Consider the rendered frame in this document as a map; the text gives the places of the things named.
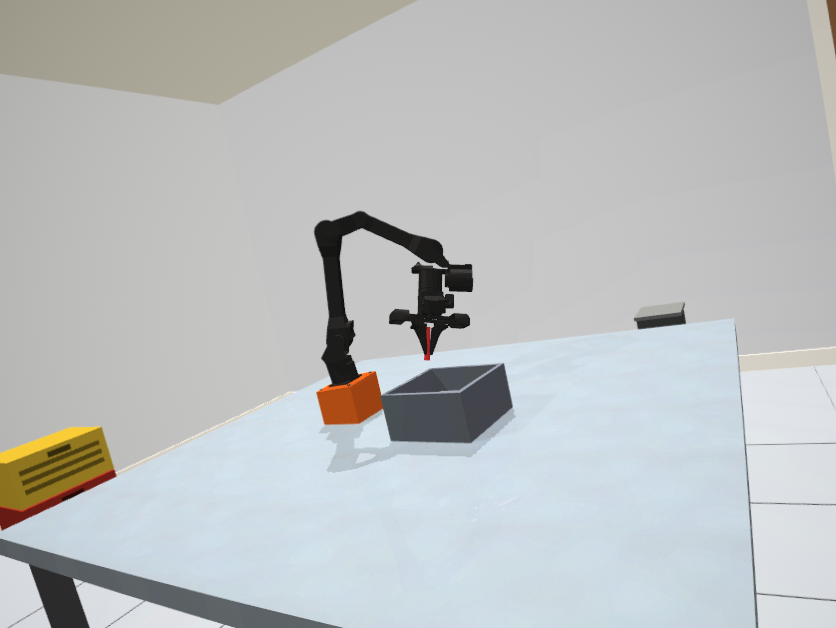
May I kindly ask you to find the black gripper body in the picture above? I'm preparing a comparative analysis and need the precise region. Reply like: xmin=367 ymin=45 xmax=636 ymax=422
xmin=389 ymin=288 xmax=470 ymax=329

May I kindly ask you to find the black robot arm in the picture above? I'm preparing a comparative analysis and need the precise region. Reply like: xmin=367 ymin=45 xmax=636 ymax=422
xmin=314 ymin=211 xmax=473 ymax=387

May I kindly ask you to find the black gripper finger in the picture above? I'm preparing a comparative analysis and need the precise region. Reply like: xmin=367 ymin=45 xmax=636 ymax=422
xmin=430 ymin=324 xmax=449 ymax=355
xmin=410 ymin=323 xmax=427 ymax=355

